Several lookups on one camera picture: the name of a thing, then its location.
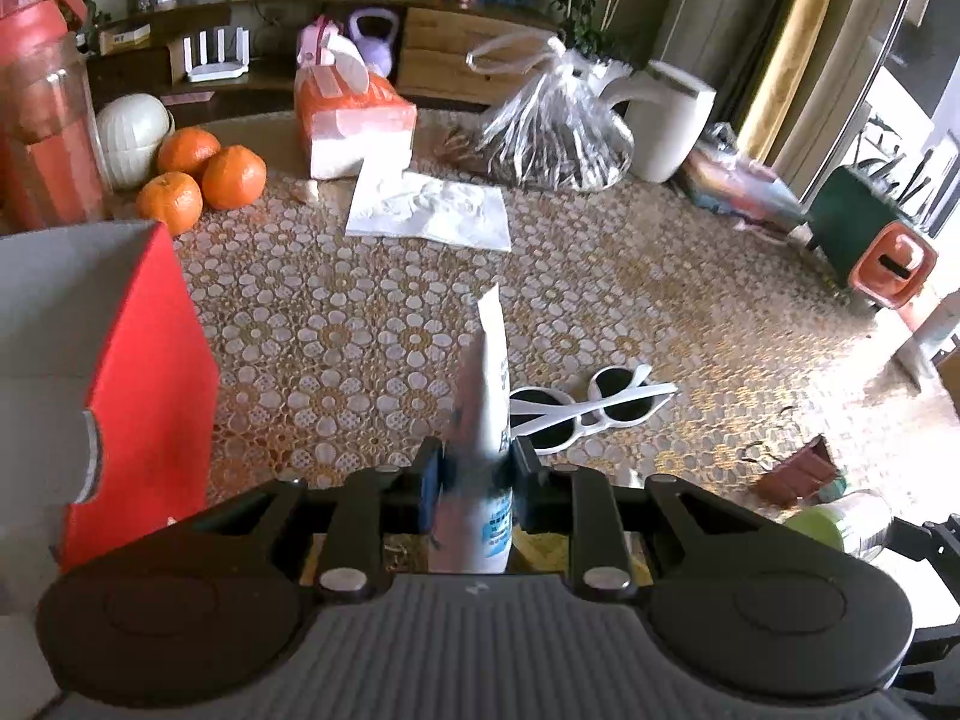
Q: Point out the white router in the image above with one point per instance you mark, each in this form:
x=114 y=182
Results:
x=216 y=64

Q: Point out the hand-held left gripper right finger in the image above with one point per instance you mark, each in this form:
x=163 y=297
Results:
x=526 y=484

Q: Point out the white sunglasses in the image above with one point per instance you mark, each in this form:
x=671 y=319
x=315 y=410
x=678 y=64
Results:
x=626 y=406

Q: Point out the white ribbed bowl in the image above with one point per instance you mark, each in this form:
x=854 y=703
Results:
x=131 y=131

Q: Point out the orange tissue pack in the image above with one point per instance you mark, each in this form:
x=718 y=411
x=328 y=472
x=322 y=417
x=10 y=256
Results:
x=352 y=127

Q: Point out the colourful packets stack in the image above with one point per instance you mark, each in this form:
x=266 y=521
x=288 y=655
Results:
x=739 y=180

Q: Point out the red cardboard shoebox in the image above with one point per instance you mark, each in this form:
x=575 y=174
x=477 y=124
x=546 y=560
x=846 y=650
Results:
x=142 y=390

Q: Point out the small cardboard box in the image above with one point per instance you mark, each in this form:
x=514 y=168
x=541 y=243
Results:
x=124 y=39

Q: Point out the brown binder clip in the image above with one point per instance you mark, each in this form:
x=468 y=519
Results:
x=799 y=472

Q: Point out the yellow curtain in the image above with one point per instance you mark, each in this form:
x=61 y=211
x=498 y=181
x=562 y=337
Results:
x=799 y=37

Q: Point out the white jug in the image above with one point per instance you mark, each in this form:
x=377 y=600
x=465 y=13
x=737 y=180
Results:
x=667 y=124

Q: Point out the orange fruit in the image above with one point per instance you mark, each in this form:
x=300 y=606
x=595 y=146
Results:
x=234 y=177
x=187 y=151
x=169 y=202

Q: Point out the garlic clove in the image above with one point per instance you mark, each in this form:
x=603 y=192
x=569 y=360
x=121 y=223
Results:
x=307 y=192

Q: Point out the white squeeze tube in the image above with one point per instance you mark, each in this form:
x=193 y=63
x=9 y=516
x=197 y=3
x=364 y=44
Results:
x=484 y=405

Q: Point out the clear plastic bag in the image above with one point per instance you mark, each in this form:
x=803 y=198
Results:
x=555 y=131

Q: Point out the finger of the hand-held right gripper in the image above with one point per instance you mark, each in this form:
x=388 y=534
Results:
x=941 y=555

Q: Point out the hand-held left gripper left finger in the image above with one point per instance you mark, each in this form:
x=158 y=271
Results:
x=430 y=487

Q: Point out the purple kettlebell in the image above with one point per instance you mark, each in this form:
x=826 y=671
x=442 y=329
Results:
x=373 y=45

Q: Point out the green and white bottle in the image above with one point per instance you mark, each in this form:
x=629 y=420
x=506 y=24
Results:
x=844 y=525

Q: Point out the white paper napkin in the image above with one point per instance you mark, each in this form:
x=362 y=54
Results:
x=431 y=206

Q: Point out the wooden cabinet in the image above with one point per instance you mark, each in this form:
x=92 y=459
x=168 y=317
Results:
x=450 y=52

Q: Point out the green and orange stool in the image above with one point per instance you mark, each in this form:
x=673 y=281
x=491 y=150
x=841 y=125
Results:
x=855 y=225

